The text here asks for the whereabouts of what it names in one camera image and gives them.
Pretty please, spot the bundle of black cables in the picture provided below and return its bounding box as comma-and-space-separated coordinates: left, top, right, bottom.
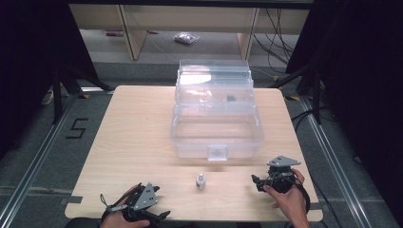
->
252, 8, 298, 66

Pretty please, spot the person's right hand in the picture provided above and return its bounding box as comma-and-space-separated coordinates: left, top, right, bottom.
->
262, 168, 311, 223

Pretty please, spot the clear plastic bag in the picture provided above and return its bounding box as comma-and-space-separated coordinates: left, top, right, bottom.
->
173, 31, 202, 46

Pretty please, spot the black metal stand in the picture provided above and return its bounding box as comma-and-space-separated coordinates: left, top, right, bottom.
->
269, 58, 323, 125
50, 61, 116, 125

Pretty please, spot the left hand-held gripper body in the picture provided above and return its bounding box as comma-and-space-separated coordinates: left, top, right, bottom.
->
122, 182, 159, 222

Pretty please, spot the clear plastic storage box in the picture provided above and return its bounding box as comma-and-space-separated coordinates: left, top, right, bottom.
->
170, 58, 265, 162

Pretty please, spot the small white bottle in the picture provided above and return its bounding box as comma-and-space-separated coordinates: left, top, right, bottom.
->
195, 173, 207, 191

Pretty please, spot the metal floor rail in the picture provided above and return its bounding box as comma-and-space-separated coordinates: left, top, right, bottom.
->
0, 93, 80, 228
298, 94, 374, 228

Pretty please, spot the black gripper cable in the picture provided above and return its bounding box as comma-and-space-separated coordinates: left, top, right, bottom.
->
293, 175, 312, 217

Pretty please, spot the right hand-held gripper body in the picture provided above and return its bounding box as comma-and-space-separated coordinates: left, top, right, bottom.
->
266, 155, 302, 195

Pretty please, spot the grey gripper strap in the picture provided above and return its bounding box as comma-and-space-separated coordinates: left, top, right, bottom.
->
100, 193, 128, 214

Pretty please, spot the light wooden shelf unit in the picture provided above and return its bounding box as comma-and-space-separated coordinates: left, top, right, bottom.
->
68, 3, 311, 62

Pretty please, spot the black floor cable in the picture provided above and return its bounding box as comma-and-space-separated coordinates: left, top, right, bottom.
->
290, 105, 332, 132

